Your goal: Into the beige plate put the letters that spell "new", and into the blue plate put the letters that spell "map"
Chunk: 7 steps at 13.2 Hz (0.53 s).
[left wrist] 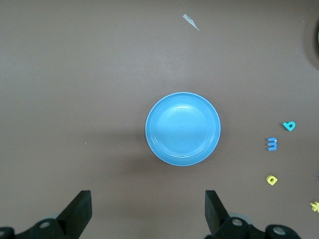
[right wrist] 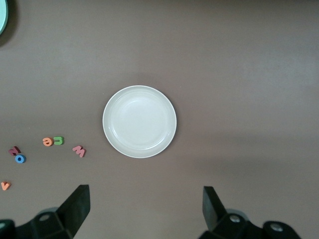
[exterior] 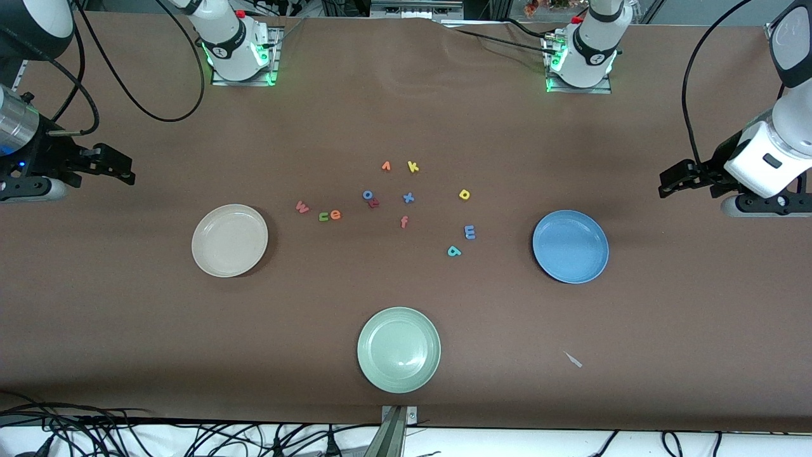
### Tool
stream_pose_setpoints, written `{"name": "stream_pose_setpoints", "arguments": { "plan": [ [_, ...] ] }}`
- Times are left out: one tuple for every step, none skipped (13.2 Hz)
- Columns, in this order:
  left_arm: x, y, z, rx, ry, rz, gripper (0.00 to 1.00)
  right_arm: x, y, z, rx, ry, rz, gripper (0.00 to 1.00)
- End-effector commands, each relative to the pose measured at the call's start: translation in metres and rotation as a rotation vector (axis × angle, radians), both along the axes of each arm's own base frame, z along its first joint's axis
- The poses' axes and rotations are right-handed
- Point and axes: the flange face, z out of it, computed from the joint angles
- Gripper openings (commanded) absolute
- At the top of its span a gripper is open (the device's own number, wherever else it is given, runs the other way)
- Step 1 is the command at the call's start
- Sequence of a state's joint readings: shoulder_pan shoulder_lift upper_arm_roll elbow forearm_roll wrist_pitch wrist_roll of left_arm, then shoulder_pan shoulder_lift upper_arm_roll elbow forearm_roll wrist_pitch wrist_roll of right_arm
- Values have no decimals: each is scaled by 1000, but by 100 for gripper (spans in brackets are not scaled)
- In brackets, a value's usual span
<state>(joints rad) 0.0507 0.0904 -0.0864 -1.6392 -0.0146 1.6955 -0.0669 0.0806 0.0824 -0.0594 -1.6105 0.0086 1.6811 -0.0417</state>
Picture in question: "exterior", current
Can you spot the blue round plate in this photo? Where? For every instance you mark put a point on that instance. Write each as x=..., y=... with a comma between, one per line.
x=570, y=247

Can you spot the red foam letter w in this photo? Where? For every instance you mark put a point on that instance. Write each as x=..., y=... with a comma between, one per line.
x=302, y=207

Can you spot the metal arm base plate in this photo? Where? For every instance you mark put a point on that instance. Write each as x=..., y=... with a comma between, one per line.
x=276, y=57
x=577, y=90

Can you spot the green round plate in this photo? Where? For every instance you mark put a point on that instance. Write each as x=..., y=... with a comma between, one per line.
x=398, y=350

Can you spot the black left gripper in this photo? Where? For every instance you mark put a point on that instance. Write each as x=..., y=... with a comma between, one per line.
x=712, y=169

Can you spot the beige round plate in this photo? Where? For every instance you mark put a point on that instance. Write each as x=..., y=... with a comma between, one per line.
x=229, y=240

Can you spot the blue foam letter m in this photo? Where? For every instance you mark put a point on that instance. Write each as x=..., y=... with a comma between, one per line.
x=469, y=227

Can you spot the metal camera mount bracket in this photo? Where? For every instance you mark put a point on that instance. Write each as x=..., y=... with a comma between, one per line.
x=394, y=438

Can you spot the brown table cover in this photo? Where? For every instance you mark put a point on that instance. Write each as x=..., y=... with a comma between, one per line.
x=127, y=317

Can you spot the small grey paper scrap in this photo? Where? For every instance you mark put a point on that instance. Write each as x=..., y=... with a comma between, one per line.
x=574, y=360

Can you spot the grey equipment box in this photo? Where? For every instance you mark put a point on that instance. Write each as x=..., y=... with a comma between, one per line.
x=412, y=7

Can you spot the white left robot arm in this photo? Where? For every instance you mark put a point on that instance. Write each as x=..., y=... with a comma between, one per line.
x=590, y=51

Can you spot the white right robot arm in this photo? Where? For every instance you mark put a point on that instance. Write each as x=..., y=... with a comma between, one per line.
x=235, y=44

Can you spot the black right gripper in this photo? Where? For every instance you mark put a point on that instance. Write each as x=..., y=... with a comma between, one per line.
x=52, y=159

